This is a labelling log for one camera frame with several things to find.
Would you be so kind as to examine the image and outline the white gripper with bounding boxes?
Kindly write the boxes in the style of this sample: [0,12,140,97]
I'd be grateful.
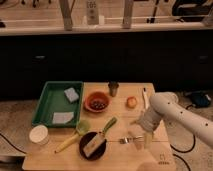
[128,109,162,150]

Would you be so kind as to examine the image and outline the silver metal fork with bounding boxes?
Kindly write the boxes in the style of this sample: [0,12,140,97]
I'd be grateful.
[107,136,143,144]

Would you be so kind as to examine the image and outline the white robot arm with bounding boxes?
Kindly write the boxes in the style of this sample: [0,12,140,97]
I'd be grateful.
[132,92,213,149]

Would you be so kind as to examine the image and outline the wooden board table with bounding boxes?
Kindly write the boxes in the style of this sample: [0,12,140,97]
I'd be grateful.
[23,83,176,171]

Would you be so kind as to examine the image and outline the orange fruit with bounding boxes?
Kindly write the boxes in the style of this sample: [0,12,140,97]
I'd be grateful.
[126,96,137,109]

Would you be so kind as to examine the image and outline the white marker pen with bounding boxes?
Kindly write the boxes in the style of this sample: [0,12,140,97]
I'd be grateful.
[143,88,149,109]

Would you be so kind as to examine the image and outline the dark grapes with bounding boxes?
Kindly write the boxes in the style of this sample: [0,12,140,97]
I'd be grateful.
[90,100,106,110]

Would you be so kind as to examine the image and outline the dark brown plate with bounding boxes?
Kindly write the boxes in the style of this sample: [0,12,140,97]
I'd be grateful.
[79,132,107,161]

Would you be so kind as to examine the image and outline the orange bowl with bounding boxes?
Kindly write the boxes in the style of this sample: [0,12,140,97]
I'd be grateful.
[84,91,110,113]

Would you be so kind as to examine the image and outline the dark metal cup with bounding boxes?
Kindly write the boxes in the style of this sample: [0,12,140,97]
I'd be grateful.
[108,81,119,97]

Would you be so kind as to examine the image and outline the yellow green spatula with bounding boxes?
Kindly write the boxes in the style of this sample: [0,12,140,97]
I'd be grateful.
[55,120,90,153]

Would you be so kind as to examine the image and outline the grey sponge block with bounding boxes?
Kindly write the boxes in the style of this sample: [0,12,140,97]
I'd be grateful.
[64,88,79,102]

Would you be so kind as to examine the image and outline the grey folded cloth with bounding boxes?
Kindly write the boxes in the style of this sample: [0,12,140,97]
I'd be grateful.
[52,112,74,124]

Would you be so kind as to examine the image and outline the green plastic tray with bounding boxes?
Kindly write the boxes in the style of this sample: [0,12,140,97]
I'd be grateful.
[32,81,83,128]

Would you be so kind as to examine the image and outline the white paper cup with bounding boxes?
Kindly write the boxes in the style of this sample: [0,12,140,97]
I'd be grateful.
[29,125,49,145]

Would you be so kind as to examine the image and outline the black cable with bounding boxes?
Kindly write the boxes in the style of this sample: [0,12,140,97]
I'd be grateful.
[165,103,201,171]

